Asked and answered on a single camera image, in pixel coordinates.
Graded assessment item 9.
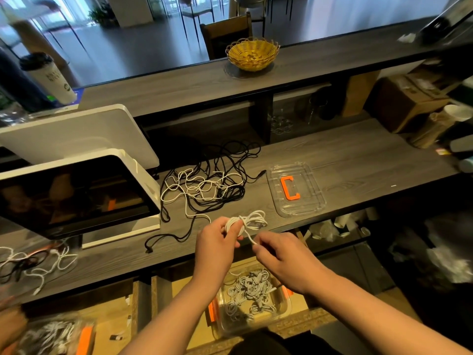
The white customer display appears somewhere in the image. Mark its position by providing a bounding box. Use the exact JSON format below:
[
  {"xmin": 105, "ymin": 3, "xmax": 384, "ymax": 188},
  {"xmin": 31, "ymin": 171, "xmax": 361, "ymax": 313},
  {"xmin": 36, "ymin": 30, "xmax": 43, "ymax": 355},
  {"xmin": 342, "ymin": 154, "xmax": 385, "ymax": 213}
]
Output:
[{"xmin": 0, "ymin": 104, "xmax": 161, "ymax": 172}]

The black thermos bottle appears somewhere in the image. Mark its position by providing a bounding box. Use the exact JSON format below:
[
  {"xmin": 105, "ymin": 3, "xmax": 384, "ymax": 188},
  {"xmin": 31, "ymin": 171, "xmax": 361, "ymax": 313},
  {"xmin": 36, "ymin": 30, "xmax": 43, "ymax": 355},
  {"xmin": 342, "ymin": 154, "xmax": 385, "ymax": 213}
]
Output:
[{"xmin": 0, "ymin": 48, "xmax": 53, "ymax": 112}]

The person's right forearm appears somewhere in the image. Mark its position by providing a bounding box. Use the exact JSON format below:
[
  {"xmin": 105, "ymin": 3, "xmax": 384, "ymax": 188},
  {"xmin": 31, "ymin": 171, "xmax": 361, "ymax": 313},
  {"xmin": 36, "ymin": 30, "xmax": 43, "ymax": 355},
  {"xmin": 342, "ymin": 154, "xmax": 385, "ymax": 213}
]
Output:
[{"xmin": 310, "ymin": 273, "xmax": 464, "ymax": 355}]

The round wooden table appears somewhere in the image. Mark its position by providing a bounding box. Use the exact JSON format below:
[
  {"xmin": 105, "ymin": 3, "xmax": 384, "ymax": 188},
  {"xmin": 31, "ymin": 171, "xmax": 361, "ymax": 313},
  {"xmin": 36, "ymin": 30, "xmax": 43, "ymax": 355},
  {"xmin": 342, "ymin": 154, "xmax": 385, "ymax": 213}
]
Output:
[{"xmin": 0, "ymin": 3, "xmax": 71, "ymax": 65}]

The bundle of black cables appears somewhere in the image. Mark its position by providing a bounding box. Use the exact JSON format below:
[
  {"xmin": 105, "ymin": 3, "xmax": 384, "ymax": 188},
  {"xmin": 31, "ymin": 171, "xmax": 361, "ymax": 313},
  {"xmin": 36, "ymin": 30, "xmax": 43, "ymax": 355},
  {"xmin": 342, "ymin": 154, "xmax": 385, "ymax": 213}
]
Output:
[{"xmin": 200, "ymin": 140, "xmax": 267, "ymax": 209}]

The yellow woven basket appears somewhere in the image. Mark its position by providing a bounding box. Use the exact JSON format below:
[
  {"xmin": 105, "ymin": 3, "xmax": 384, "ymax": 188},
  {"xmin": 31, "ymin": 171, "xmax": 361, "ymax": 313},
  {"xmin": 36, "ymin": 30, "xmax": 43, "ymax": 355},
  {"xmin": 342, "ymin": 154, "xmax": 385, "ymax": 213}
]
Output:
[{"xmin": 225, "ymin": 36, "xmax": 281, "ymax": 72}]

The wooden drawer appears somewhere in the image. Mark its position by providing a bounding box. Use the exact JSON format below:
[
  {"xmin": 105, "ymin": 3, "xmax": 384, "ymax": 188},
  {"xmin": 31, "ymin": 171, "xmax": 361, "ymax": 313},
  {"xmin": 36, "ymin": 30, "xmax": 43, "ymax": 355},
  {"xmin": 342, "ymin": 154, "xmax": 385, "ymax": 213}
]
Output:
[
  {"xmin": 0, "ymin": 276, "xmax": 153, "ymax": 355},
  {"xmin": 151, "ymin": 248, "xmax": 338, "ymax": 355}
]

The brown wooden chair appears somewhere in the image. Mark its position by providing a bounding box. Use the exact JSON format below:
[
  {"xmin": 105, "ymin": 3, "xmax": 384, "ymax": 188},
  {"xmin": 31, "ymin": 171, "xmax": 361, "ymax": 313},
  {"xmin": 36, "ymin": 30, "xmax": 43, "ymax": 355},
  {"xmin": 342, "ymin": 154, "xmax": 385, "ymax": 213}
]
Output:
[{"xmin": 200, "ymin": 14, "xmax": 254, "ymax": 61}]

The clear container drawer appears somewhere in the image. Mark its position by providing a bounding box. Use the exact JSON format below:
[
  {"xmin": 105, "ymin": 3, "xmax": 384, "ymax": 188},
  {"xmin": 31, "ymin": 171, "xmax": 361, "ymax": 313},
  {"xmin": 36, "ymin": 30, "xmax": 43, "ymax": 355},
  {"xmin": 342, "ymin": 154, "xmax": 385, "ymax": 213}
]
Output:
[
  {"xmin": 207, "ymin": 264, "xmax": 294, "ymax": 339},
  {"xmin": 15, "ymin": 314, "xmax": 97, "ymax": 355}
]

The black cable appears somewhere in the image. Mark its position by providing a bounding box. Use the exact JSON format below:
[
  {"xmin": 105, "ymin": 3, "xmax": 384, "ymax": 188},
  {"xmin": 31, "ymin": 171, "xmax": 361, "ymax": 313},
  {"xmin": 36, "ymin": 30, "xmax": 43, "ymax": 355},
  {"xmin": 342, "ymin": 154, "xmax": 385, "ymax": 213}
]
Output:
[{"xmin": 144, "ymin": 218, "xmax": 198, "ymax": 254}]

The pile of white containers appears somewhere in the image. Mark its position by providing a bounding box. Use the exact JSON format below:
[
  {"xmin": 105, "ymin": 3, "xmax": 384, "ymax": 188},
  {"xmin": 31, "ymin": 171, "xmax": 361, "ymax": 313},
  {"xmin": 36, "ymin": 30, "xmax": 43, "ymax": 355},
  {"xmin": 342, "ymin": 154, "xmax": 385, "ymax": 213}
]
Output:
[{"xmin": 306, "ymin": 209, "xmax": 371, "ymax": 243}]

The person's right hand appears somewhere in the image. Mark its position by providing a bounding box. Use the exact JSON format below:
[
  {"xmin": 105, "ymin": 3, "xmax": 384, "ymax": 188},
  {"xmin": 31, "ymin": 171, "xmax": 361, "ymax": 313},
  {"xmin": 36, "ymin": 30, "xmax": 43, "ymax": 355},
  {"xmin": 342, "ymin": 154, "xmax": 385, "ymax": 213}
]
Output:
[{"xmin": 251, "ymin": 231, "xmax": 334, "ymax": 297}]

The grey wooden bar counter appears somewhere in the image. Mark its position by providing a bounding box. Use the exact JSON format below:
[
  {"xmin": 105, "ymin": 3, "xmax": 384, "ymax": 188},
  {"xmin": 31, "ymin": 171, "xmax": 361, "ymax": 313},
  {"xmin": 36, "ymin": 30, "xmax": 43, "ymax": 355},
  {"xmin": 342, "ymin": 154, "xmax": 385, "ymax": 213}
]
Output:
[{"xmin": 0, "ymin": 17, "xmax": 473, "ymax": 120}]

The person's left forearm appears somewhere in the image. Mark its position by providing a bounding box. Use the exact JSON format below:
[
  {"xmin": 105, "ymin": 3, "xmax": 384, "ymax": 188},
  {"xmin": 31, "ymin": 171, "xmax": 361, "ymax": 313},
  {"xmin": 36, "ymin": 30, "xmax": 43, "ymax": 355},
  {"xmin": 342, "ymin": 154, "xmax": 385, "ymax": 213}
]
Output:
[{"xmin": 118, "ymin": 277, "xmax": 224, "ymax": 355}]

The flat cardboard sheet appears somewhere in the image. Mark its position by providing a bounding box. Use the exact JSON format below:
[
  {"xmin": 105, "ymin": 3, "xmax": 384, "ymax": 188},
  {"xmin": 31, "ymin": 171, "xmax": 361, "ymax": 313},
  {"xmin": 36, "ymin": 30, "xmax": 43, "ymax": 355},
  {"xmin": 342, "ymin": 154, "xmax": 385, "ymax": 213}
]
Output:
[{"xmin": 341, "ymin": 70, "xmax": 382, "ymax": 117}]

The white paper coffee cup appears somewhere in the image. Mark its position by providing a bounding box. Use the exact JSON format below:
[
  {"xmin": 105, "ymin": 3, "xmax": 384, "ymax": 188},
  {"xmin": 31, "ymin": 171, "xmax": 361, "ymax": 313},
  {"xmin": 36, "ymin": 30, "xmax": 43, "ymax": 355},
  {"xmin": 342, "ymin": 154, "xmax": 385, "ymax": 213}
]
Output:
[{"xmin": 20, "ymin": 52, "xmax": 79, "ymax": 107}]

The clear lid orange handle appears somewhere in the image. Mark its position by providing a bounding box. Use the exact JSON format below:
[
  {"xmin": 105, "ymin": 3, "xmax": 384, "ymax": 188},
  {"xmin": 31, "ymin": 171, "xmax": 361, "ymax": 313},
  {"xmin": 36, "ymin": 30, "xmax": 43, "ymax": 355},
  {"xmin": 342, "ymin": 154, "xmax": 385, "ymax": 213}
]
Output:
[
  {"xmin": 0, "ymin": 240, "xmax": 82, "ymax": 300},
  {"xmin": 266, "ymin": 162, "xmax": 328, "ymax": 218}
]

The black device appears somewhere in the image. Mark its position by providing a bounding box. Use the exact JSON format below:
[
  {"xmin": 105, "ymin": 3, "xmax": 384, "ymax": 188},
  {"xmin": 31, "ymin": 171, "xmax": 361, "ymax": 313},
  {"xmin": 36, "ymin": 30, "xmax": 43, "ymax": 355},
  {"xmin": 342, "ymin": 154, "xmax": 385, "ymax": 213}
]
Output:
[{"xmin": 421, "ymin": 0, "xmax": 473, "ymax": 46}]

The white touchscreen monitor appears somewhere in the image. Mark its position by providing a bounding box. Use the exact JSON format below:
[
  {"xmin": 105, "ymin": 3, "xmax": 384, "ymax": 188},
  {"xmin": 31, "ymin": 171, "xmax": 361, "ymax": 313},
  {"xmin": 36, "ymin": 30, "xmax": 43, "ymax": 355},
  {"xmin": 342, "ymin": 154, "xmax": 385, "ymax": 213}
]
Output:
[{"xmin": 0, "ymin": 148, "xmax": 162, "ymax": 249}]

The green potted plant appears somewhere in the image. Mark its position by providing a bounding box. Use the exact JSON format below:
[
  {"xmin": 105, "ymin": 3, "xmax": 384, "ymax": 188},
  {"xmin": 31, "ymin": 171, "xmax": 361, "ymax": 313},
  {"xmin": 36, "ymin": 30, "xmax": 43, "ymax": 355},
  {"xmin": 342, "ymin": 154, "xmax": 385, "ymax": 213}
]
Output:
[{"xmin": 89, "ymin": 3, "xmax": 119, "ymax": 29}]

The person's left hand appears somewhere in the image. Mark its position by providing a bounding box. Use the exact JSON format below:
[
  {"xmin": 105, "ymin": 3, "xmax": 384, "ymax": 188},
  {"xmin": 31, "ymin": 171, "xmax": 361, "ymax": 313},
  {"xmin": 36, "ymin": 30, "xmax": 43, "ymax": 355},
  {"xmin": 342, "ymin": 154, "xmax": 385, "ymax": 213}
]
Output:
[{"xmin": 192, "ymin": 216, "xmax": 245, "ymax": 290}]

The black metal chair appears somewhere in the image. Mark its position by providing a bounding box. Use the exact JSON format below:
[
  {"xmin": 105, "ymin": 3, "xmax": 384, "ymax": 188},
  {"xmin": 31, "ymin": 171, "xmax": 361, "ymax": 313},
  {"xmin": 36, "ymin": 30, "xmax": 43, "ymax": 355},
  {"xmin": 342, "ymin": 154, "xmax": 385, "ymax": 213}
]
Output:
[
  {"xmin": 179, "ymin": 0, "xmax": 216, "ymax": 41},
  {"xmin": 236, "ymin": 0, "xmax": 269, "ymax": 36}
]

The brown cardboard box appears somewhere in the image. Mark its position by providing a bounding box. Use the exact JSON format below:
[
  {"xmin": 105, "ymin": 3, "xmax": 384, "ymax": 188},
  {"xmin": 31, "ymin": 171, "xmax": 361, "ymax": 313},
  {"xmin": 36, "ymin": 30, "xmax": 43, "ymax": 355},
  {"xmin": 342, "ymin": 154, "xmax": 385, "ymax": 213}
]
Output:
[{"xmin": 373, "ymin": 73, "xmax": 452, "ymax": 135}]

